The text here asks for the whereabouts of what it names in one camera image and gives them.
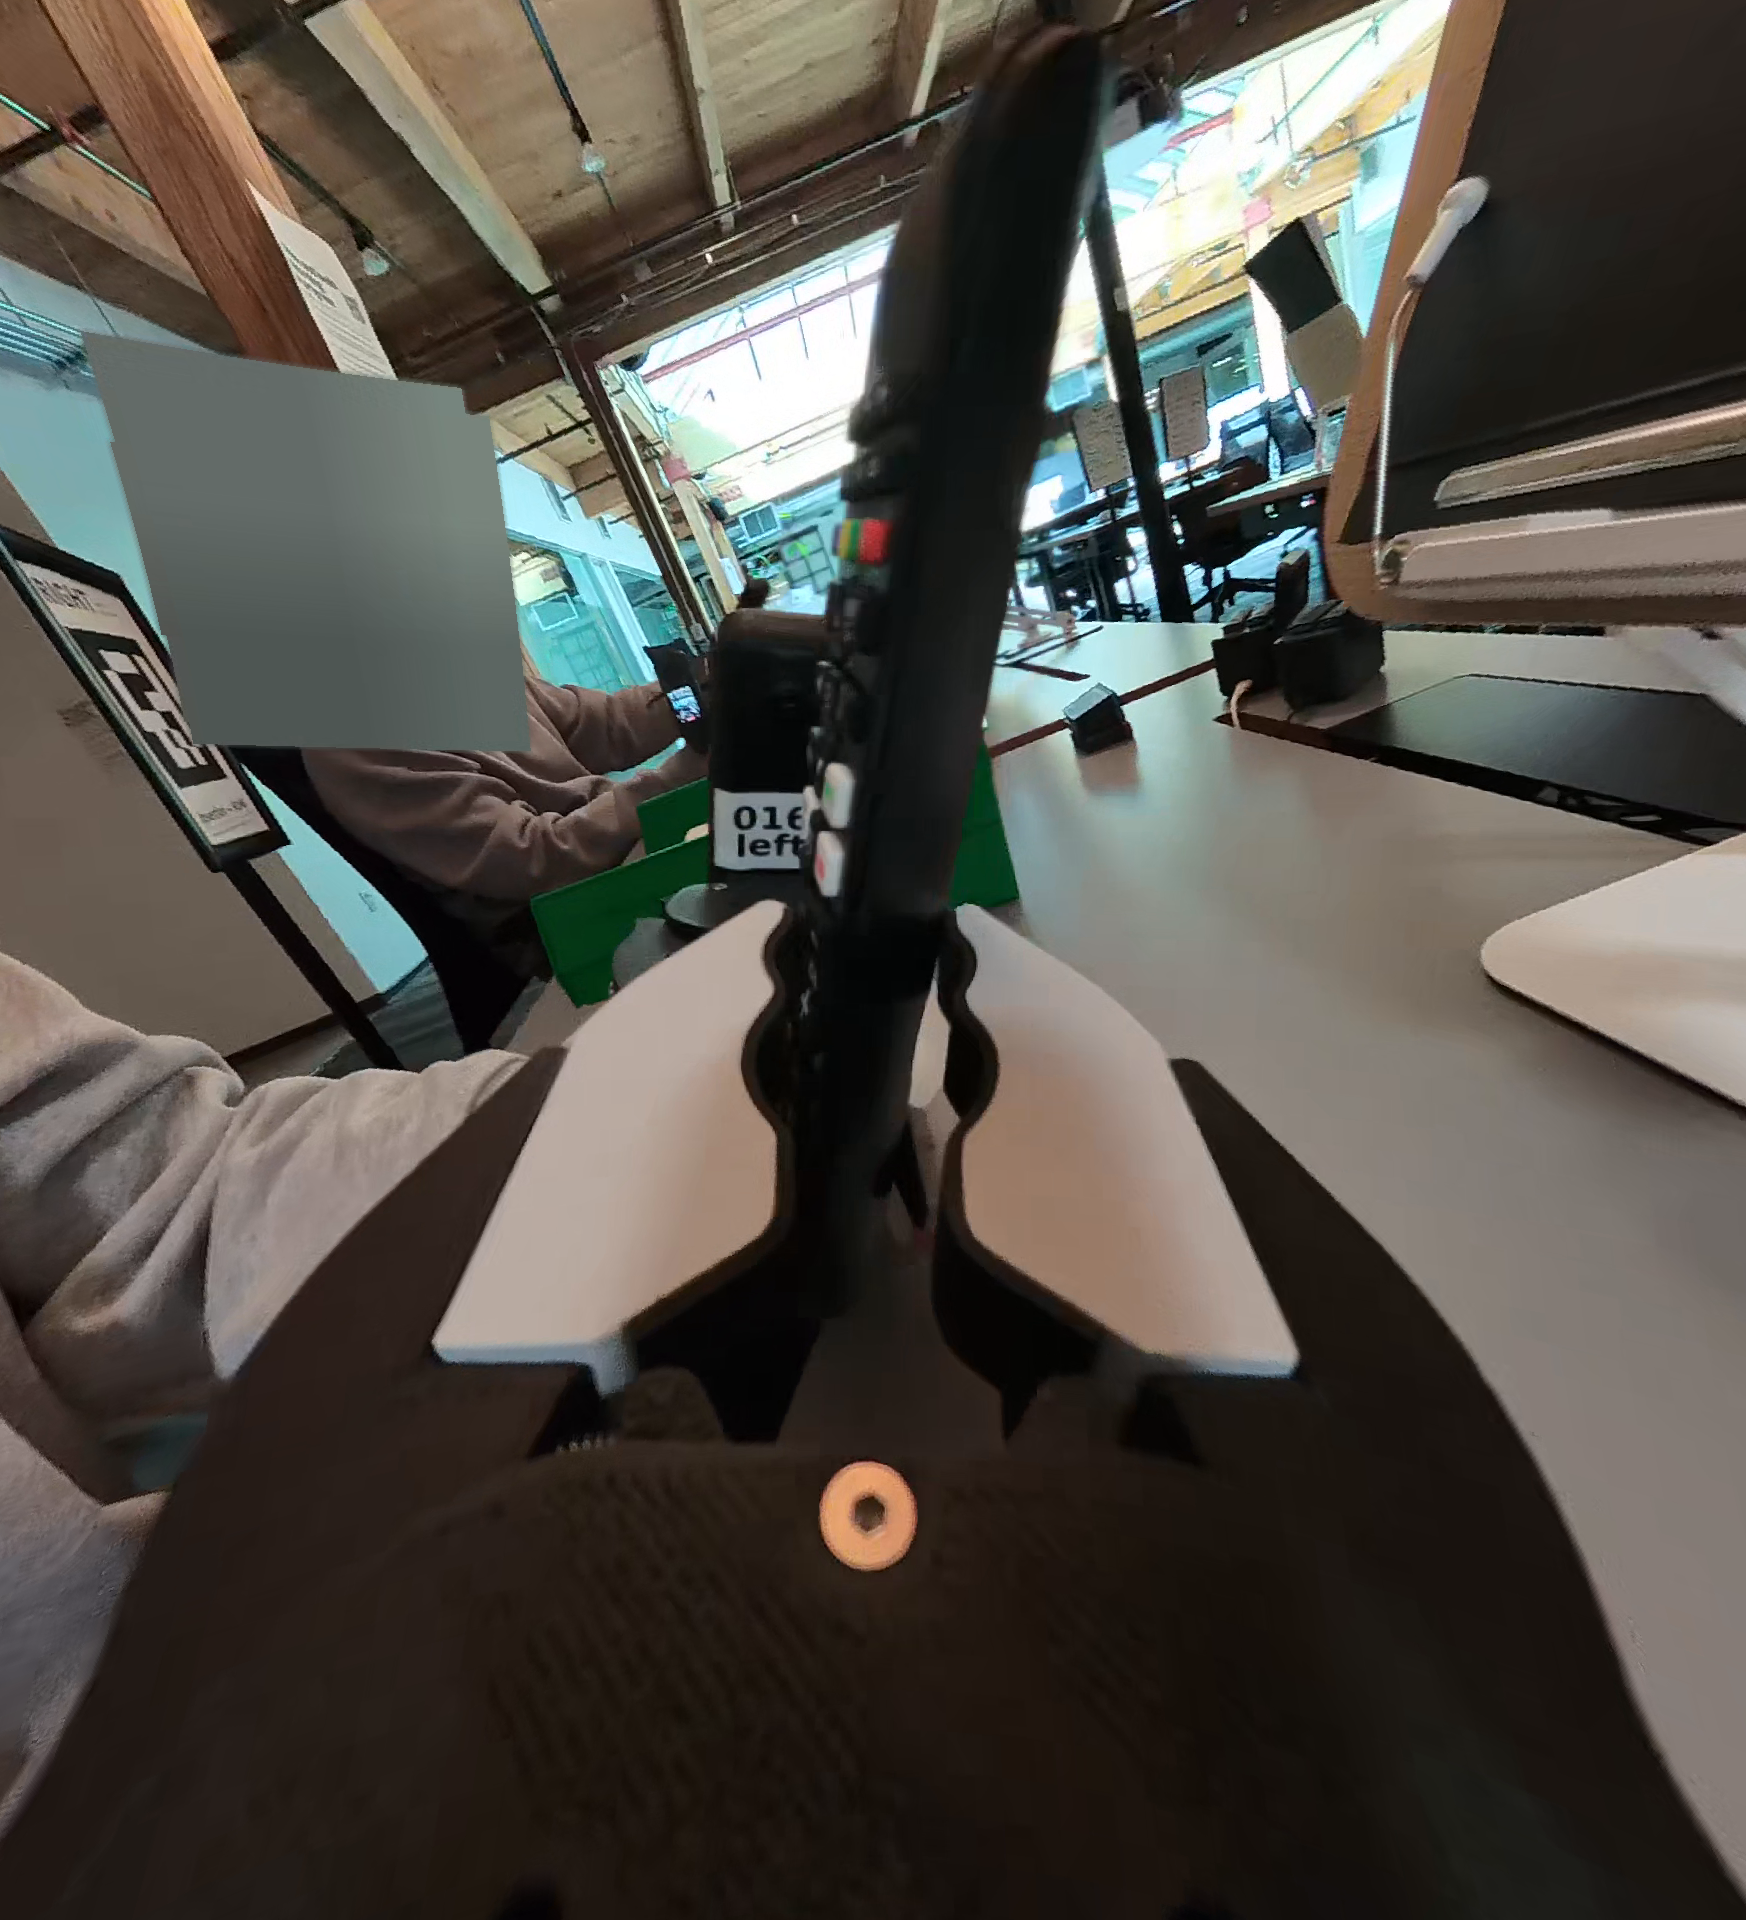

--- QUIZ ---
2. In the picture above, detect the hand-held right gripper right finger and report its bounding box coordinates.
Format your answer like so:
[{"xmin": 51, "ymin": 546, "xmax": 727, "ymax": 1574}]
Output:
[{"xmin": 936, "ymin": 901, "xmax": 1300, "ymax": 1380}]

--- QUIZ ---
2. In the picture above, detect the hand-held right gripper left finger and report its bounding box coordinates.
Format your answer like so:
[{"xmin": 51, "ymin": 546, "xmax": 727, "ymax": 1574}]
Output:
[{"xmin": 431, "ymin": 895, "xmax": 815, "ymax": 1391}]

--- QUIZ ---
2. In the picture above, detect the black remote control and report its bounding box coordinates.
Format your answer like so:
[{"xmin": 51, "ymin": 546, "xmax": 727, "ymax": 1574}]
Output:
[{"xmin": 786, "ymin": 19, "xmax": 1109, "ymax": 1326}]

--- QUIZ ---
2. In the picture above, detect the person's left forearm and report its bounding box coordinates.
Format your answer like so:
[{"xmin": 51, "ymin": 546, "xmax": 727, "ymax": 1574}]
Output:
[{"xmin": 0, "ymin": 913, "xmax": 537, "ymax": 1502}]

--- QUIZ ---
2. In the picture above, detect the green plastic bin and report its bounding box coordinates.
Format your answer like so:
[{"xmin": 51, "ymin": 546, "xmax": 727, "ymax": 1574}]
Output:
[{"xmin": 528, "ymin": 741, "xmax": 1025, "ymax": 1007}]

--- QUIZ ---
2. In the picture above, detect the black office chair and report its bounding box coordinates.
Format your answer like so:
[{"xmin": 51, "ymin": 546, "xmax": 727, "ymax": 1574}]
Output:
[{"xmin": 234, "ymin": 745, "xmax": 545, "ymax": 1052}]

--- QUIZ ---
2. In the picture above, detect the black support pole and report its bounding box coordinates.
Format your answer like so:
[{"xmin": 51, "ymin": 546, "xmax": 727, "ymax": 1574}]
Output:
[{"xmin": 1074, "ymin": 141, "xmax": 1198, "ymax": 623}]

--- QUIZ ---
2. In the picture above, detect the black battery charger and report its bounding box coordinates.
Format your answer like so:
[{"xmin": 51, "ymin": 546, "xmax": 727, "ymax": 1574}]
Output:
[
  {"xmin": 1211, "ymin": 546, "xmax": 1287, "ymax": 695},
  {"xmin": 1269, "ymin": 595, "xmax": 1388, "ymax": 710}
]

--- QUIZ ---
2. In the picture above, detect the white paper notice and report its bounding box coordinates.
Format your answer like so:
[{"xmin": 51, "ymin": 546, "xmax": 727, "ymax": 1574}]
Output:
[{"xmin": 245, "ymin": 181, "xmax": 398, "ymax": 380}]

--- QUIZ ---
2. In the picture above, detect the framed tag sign on stand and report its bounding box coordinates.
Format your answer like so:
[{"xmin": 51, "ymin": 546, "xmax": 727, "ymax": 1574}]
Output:
[{"xmin": 0, "ymin": 512, "xmax": 405, "ymax": 1073}]

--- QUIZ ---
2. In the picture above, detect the black desk mat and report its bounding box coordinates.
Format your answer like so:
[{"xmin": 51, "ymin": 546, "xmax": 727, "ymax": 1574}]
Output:
[{"xmin": 1231, "ymin": 672, "xmax": 1746, "ymax": 846}]

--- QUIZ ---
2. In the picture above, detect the black panel with cardboard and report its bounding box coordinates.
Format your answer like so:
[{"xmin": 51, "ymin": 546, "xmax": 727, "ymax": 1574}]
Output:
[{"xmin": 1242, "ymin": 213, "xmax": 1368, "ymax": 439}]

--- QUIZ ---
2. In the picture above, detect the black board with wooden rim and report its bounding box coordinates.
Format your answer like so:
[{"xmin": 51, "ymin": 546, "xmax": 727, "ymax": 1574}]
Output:
[{"xmin": 1322, "ymin": 0, "xmax": 1746, "ymax": 737}]

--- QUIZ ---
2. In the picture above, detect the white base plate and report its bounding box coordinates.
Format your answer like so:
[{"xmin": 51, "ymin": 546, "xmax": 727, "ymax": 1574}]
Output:
[{"xmin": 1478, "ymin": 802, "xmax": 1746, "ymax": 1157}]

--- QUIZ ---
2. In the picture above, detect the wooden support post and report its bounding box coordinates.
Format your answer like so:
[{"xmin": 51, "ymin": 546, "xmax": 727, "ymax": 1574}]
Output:
[{"xmin": 35, "ymin": 0, "xmax": 337, "ymax": 377}]

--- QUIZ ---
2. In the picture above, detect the white peg with wire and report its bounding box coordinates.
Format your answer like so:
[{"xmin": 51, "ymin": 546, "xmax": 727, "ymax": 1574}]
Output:
[{"xmin": 1369, "ymin": 173, "xmax": 1493, "ymax": 588}]

